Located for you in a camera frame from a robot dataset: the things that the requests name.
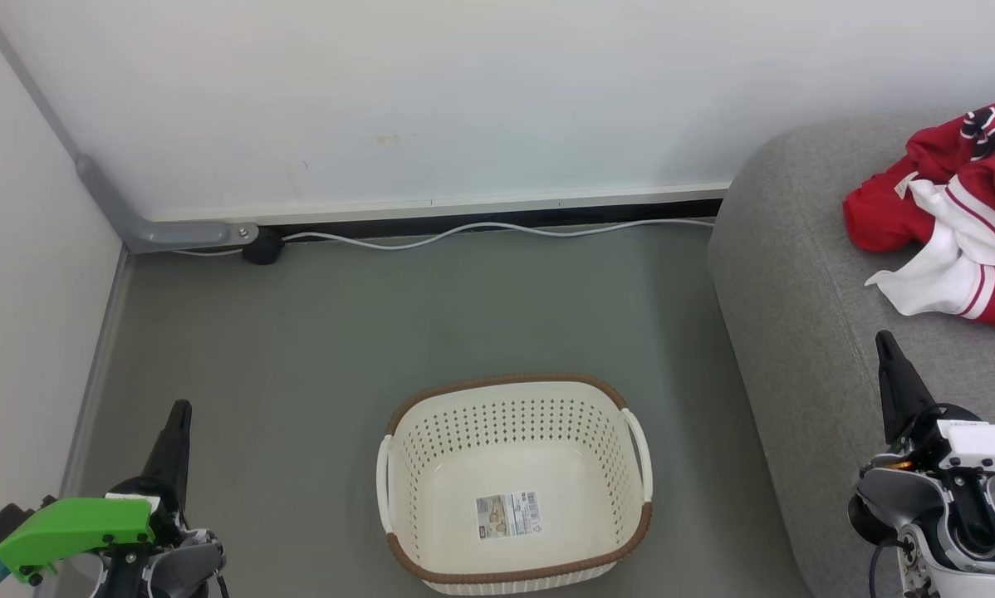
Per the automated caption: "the white floor cable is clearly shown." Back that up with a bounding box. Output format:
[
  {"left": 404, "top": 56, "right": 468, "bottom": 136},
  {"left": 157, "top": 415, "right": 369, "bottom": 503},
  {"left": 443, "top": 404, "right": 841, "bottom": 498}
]
[{"left": 174, "top": 219, "right": 716, "bottom": 256}]

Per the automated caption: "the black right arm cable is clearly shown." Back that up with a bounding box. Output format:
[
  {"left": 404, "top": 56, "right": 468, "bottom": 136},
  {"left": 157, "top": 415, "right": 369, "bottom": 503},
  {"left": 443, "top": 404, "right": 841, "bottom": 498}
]
[{"left": 866, "top": 538, "right": 907, "bottom": 598}]

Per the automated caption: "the cream plastic laundry basket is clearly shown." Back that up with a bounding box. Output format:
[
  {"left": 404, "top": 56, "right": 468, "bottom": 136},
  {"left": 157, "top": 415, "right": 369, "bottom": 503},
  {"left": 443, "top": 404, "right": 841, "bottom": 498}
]
[{"left": 375, "top": 374, "right": 654, "bottom": 596}]

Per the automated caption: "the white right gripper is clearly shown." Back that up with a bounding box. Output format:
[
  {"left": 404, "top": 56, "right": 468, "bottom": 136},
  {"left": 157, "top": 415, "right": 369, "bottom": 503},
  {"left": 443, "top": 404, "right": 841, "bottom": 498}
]
[{"left": 875, "top": 331, "right": 995, "bottom": 488}]

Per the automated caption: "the silver wall base rail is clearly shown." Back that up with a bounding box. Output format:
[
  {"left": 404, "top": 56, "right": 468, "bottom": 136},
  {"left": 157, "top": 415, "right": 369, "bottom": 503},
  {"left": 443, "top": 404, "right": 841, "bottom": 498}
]
[{"left": 150, "top": 180, "right": 732, "bottom": 224}]

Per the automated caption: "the black round floor foot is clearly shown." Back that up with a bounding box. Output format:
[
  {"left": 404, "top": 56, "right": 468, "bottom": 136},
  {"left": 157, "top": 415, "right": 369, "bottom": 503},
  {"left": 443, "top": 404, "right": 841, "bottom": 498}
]
[{"left": 243, "top": 228, "right": 285, "bottom": 266}]

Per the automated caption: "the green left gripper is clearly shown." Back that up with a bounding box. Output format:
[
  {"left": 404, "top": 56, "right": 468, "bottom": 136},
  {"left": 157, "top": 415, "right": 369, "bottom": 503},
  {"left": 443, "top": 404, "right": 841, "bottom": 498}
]
[{"left": 0, "top": 399, "right": 194, "bottom": 584}]

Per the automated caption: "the red white lettered jersey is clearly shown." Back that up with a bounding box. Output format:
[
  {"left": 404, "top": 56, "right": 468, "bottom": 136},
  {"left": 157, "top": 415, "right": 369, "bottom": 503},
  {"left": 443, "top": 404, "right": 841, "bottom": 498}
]
[{"left": 843, "top": 100, "right": 995, "bottom": 318}]

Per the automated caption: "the grey side skirting strip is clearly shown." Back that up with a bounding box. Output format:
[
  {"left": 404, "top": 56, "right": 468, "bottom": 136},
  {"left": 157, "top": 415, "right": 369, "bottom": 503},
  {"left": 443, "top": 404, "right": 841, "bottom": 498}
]
[{"left": 56, "top": 245, "right": 134, "bottom": 503}]

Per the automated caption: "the grey fabric sofa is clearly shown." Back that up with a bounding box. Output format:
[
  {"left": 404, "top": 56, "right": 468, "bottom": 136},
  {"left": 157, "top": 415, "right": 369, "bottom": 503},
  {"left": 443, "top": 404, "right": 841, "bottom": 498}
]
[{"left": 708, "top": 108, "right": 995, "bottom": 598}]

